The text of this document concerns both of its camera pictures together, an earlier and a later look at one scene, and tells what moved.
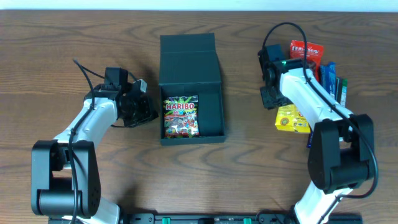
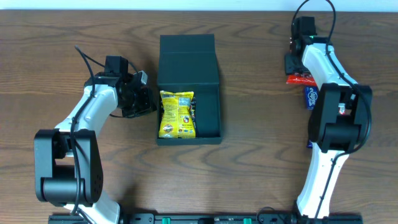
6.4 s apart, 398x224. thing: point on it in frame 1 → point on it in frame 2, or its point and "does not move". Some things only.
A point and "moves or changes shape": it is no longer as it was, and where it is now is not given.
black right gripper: x=270 y=98 → x=290 y=64
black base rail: x=214 y=218 does not move
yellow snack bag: x=290 y=119 → x=176 y=121
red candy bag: x=314 y=53 moves or changes shape
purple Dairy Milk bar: x=310 y=143 does not move
